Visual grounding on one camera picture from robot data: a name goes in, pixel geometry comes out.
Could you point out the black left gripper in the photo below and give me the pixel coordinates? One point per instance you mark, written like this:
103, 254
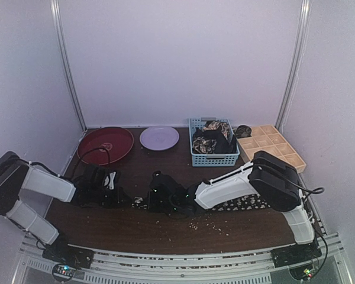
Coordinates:
117, 202

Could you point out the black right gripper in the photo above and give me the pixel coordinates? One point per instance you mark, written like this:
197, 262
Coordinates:
153, 196

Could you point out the black skull pattern tie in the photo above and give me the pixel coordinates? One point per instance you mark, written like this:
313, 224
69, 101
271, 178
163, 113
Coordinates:
248, 202

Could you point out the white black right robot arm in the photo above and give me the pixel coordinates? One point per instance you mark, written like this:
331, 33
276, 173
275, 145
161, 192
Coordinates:
272, 179

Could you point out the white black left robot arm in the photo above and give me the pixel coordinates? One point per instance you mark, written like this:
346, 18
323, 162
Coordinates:
19, 177

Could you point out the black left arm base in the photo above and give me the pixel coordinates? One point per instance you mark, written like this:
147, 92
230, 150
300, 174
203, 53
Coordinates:
74, 257

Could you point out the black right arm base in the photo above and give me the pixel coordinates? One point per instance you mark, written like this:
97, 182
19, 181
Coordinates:
289, 255

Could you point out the lavender round plate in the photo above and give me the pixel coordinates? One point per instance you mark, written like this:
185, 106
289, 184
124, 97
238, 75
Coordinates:
159, 138

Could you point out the dark red round tray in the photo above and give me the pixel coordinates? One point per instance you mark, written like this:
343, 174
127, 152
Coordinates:
105, 146

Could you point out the plain black tie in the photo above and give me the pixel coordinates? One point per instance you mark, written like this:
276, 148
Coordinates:
212, 142

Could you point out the orange paisley patterned tie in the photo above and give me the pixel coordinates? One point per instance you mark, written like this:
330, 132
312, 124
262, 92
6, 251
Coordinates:
223, 126

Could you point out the left green circuit board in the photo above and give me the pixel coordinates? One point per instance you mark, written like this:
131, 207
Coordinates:
62, 272

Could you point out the green circuit board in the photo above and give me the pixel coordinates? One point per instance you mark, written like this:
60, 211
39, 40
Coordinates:
62, 272
305, 272

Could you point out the rolled dark patterned tie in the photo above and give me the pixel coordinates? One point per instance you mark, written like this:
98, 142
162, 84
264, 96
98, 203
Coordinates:
243, 131

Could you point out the wooden compartment organizer box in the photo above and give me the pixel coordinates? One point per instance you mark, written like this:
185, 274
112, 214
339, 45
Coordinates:
269, 139

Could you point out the right green circuit board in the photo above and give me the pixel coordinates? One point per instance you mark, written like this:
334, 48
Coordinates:
305, 272

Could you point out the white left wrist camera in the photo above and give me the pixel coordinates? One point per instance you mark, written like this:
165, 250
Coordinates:
111, 179

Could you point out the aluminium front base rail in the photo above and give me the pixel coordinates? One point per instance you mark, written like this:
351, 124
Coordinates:
253, 266

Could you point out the right aluminium frame post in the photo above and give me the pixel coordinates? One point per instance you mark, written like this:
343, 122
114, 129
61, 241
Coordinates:
295, 64

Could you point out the aluminium frame post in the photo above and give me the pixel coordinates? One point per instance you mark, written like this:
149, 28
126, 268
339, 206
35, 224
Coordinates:
295, 64
57, 19

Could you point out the left aluminium frame post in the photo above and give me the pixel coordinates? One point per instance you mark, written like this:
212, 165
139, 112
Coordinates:
57, 19

